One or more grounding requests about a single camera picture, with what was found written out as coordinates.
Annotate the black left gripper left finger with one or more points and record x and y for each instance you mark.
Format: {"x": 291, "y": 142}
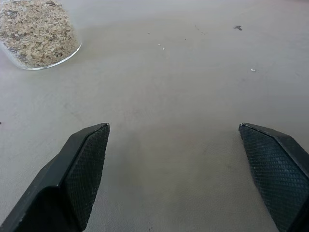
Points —
{"x": 60, "y": 183}

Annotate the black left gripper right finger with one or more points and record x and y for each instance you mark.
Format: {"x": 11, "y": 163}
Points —
{"x": 277, "y": 169}

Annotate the glass bowl of oats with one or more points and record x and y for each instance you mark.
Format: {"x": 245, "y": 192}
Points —
{"x": 33, "y": 31}

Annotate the clear glass jar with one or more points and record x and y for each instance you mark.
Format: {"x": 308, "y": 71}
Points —
{"x": 36, "y": 48}

